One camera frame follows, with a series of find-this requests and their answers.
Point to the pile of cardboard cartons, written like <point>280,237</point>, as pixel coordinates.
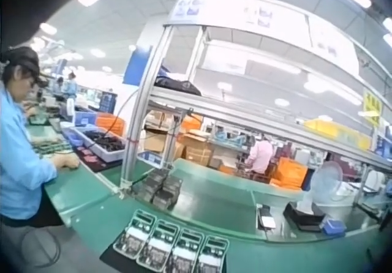
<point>183,148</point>

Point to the dark folded garment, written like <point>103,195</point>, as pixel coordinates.
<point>177,84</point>

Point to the stack of grey component trays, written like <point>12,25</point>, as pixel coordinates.
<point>160,186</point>

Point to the blue pillar panel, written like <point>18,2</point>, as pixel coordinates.
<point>136,65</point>

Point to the orange plastic bin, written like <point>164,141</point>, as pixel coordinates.
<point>111,123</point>

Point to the white bin of black parts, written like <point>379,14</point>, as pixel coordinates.
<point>100,143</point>

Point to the stack of orange crates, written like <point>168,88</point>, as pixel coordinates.
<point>289,171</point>

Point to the black mat with pink parts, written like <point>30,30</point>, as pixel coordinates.
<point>92,159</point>

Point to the blue plastic bin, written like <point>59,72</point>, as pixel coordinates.
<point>84,117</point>

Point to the black and white device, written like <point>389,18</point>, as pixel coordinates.
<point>266,218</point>

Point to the clear tray of circuit boards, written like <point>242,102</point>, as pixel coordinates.
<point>132,234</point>
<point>161,245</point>
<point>212,256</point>
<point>186,251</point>

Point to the white instruction sheet board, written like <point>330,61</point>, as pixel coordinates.
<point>263,16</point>

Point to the white desk fan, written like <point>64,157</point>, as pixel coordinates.
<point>325,181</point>

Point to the green circuit board panel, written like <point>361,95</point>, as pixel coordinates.
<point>51,147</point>

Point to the small blue plastic box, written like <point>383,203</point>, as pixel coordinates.
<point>333,226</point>

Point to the yellow hanging sign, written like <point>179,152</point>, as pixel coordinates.
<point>372,106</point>

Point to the stool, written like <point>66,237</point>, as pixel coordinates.
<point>36,242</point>

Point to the aluminium workstation frame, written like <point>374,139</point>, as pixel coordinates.
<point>138,107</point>

